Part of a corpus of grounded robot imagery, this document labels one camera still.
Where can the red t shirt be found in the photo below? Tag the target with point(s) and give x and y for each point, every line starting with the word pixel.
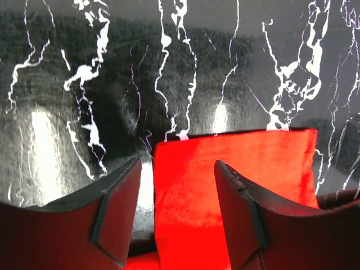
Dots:
pixel 188 224

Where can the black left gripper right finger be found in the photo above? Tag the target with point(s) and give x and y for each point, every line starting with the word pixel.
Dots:
pixel 264 230

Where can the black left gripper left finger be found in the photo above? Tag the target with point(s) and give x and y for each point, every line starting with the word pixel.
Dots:
pixel 90 228

